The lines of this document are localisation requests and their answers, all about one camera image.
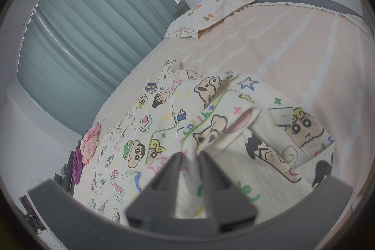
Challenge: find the pink garment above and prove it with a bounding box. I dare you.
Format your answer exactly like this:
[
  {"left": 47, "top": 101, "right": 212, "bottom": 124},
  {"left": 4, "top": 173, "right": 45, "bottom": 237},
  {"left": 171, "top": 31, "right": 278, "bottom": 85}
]
[{"left": 80, "top": 118, "right": 105, "bottom": 168}]

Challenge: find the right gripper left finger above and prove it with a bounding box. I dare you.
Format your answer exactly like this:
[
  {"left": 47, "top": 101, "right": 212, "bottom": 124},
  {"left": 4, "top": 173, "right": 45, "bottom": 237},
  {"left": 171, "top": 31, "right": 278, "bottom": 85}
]
[{"left": 125, "top": 152, "right": 186, "bottom": 228}]

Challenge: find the blue-green curtain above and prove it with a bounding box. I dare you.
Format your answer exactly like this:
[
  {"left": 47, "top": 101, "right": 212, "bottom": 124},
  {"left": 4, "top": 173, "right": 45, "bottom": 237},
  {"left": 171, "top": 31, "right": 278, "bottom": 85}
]
[
  {"left": 16, "top": 7, "right": 115, "bottom": 137},
  {"left": 32, "top": 0, "right": 181, "bottom": 92}
]

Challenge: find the grey bedside table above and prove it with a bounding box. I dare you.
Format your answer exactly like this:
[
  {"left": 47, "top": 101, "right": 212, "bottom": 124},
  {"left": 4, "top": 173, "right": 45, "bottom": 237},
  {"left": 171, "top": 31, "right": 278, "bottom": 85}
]
[{"left": 173, "top": 1, "right": 188, "bottom": 17}]

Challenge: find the purple satin garment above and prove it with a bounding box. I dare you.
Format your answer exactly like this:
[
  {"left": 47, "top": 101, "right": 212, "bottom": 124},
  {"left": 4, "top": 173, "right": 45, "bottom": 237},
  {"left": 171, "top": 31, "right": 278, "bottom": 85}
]
[{"left": 72, "top": 146, "right": 86, "bottom": 185}]

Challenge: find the black chest of drawers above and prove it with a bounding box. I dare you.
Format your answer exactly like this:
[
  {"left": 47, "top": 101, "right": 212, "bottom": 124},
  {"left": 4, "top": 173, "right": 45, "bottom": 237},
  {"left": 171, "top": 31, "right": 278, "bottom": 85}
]
[{"left": 54, "top": 137, "right": 77, "bottom": 196}]

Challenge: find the white printed pillow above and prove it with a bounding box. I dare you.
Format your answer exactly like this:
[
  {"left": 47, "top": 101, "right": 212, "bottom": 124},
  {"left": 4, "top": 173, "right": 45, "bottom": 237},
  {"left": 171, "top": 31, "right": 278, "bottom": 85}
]
[{"left": 164, "top": 0, "right": 257, "bottom": 38}]

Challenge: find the bed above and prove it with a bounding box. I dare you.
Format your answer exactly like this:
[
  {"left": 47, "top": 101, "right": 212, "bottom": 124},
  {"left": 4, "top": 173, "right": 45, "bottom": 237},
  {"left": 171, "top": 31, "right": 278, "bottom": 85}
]
[{"left": 73, "top": 0, "right": 375, "bottom": 214}]

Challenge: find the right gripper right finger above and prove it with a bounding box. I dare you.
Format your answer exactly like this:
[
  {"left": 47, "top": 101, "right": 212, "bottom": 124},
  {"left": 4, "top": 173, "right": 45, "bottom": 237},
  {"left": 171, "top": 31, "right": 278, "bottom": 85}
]
[{"left": 197, "top": 152, "right": 258, "bottom": 232}]

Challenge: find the white printed pyjama top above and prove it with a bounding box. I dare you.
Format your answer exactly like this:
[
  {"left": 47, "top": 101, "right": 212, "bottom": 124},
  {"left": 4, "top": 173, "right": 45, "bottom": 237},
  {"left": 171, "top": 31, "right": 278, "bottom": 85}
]
[{"left": 85, "top": 60, "right": 336, "bottom": 227}]

